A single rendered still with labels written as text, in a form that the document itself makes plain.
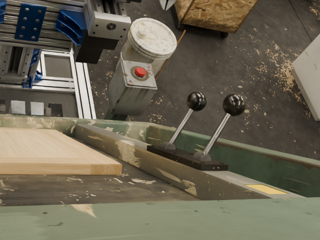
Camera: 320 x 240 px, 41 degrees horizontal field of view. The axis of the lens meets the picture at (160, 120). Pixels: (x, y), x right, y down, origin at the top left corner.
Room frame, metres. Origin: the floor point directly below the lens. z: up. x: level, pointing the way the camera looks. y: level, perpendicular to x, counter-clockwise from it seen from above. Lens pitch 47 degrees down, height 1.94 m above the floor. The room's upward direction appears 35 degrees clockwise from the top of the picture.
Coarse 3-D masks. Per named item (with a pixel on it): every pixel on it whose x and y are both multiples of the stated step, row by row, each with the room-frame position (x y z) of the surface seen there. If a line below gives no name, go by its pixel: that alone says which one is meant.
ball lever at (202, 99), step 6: (192, 96) 0.58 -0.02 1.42; (198, 96) 0.58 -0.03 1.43; (204, 96) 0.59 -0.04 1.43; (192, 102) 0.57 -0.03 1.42; (198, 102) 0.57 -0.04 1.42; (204, 102) 0.58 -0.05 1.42; (192, 108) 0.57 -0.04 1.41; (198, 108) 0.57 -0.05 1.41; (186, 114) 0.56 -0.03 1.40; (186, 120) 0.55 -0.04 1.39; (180, 126) 0.54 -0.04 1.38; (174, 132) 0.53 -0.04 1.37; (174, 138) 0.52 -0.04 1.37; (162, 144) 0.50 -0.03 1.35; (168, 144) 0.50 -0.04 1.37
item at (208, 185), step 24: (96, 144) 0.63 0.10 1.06; (120, 144) 0.56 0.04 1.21; (144, 144) 0.56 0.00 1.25; (144, 168) 0.48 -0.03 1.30; (168, 168) 0.44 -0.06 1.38; (192, 168) 0.41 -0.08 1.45; (192, 192) 0.39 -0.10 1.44; (216, 192) 0.37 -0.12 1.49; (240, 192) 0.35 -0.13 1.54; (264, 192) 0.34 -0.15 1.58; (288, 192) 0.36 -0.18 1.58
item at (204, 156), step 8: (232, 96) 0.53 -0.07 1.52; (240, 96) 0.53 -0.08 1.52; (224, 104) 0.52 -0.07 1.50; (232, 104) 0.52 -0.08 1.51; (240, 104) 0.52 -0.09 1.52; (232, 112) 0.51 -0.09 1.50; (240, 112) 0.52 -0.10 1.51; (224, 120) 0.50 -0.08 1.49; (216, 136) 0.48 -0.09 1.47; (208, 144) 0.46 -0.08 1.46; (200, 152) 0.45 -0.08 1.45; (208, 152) 0.45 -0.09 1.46; (200, 160) 0.43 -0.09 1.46; (208, 160) 0.44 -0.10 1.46
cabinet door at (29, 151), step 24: (0, 144) 0.43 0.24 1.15; (24, 144) 0.46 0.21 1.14; (48, 144) 0.50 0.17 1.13; (72, 144) 0.53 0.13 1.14; (0, 168) 0.30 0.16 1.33; (24, 168) 0.32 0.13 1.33; (48, 168) 0.35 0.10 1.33; (72, 168) 0.37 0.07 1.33; (96, 168) 0.40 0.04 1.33; (120, 168) 0.43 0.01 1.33
